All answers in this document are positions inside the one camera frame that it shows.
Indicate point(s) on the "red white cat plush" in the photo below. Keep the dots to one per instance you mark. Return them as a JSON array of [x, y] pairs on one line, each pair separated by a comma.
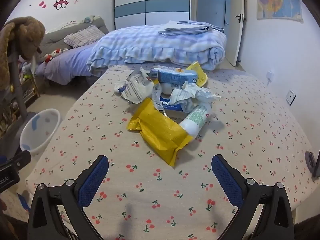
[[53, 53]]

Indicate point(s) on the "clear plastic wrapper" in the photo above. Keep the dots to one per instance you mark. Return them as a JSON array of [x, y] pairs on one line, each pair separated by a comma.
[[157, 97]]

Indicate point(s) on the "plaid pillow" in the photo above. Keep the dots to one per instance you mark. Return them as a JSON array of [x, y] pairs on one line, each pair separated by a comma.
[[85, 36]]

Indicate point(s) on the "white wall switch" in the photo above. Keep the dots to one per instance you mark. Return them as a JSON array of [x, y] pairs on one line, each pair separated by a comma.
[[290, 96]]

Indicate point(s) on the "light blue carton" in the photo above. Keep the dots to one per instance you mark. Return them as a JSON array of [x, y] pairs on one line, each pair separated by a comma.
[[177, 77]]

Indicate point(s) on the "blue cardboard box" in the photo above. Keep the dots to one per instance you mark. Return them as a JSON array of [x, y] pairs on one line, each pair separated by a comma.
[[172, 105]]

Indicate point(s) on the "white printed wrapper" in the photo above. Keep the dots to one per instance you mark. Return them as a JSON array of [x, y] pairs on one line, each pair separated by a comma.
[[137, 87]]

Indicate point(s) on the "yellow plastic packet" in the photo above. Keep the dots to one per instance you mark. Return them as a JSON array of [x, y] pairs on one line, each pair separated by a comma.
[[157, 130]]

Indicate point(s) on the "white bottle green label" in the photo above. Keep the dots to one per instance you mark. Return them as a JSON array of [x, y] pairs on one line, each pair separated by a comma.
[[195, 122]]

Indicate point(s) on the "small purple object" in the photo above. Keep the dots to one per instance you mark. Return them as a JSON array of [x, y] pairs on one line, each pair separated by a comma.
[[309, 162]]

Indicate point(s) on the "folded grey sheet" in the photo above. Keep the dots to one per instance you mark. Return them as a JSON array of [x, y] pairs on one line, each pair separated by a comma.
[[185, 28]]

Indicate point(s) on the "white plastic bin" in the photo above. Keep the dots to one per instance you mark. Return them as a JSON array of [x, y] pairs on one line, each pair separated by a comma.
[[32, 145]]

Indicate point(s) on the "bed with purple sheet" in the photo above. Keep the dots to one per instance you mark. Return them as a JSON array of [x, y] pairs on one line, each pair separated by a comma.
[[67, 62]]

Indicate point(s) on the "cherry print tablecloth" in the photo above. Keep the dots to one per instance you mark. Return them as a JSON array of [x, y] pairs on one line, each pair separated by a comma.
[[150, 192]]

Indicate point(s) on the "white and blue wardrobe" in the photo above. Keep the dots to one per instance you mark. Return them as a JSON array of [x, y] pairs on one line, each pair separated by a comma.
[[150, 5]]

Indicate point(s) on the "wall map poster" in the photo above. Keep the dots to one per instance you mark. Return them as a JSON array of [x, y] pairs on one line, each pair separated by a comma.
[[277, 0]]

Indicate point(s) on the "blue plaid ruffled blanket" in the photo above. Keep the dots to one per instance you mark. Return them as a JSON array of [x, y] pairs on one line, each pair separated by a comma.
[[150, 45]]

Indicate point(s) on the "white wall socket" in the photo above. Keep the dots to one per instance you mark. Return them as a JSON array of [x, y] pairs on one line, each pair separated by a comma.
[[269, 75]]

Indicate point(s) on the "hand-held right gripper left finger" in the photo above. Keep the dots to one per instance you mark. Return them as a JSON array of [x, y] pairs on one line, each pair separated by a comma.
[[92, 180]]

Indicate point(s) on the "yellow paper carton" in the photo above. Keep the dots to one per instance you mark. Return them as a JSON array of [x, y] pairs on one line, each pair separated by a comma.
[[200, 77]]

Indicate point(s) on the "pale blue plush toy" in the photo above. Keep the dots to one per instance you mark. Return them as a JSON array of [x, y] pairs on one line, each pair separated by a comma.
[[91, 19]]

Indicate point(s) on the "white door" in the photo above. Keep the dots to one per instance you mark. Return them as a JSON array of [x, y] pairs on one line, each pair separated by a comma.
[[236, 0]]

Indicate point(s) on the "brown plush blanket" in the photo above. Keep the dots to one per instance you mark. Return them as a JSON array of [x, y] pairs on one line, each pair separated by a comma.
[[22, 37]]

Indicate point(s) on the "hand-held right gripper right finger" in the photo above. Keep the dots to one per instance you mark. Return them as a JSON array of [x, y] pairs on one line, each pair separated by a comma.
[[226, 180]]

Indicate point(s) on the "white paper wrapper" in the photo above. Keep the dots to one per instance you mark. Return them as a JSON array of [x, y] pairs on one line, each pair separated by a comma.
[[197, 92]]

